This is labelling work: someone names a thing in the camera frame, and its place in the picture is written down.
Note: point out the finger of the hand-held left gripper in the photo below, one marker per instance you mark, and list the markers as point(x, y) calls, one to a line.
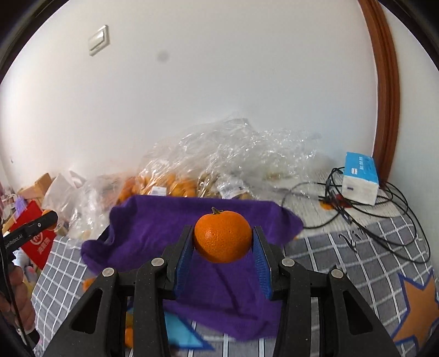
point(37, 226)

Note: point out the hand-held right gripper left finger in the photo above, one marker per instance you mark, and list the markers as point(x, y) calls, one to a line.
point(183, 261)

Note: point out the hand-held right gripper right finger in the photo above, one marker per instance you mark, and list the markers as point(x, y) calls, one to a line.
point(262, 264)

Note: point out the deep orange mandarin with stem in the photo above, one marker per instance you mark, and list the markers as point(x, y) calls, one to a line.
point(223, 237)

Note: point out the clear bag of tan fruits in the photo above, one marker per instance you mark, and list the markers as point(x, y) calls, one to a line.
point(233, 164)

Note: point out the person's left hand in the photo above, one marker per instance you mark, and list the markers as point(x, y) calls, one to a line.
point(22, 302)

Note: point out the red box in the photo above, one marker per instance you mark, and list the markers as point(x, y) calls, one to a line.
point(37, 247)

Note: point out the white plastic bag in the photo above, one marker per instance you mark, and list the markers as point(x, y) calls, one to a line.
point(61, 195)

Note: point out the cardboard box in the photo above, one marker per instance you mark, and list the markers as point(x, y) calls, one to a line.
point(37, 187)

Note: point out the purple cloth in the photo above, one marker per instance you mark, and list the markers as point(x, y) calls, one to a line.
point(154, 233)

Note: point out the grey checked bed sheet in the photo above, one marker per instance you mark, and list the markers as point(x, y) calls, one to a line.
point(325, 254)

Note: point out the clear bag of oranges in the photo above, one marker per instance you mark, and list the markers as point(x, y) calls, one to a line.
point(99, 206)

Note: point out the clear bag of kumquats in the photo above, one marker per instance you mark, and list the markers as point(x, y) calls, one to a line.
point(171, 187)

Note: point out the blue and white tissue pack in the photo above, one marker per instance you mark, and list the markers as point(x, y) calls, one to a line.
point(360, 178)

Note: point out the white wall switch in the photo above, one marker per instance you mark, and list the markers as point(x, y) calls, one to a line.
point(99, 40)

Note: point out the brown wooden door frame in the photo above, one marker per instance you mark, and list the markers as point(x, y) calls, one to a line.
point(387, 103)

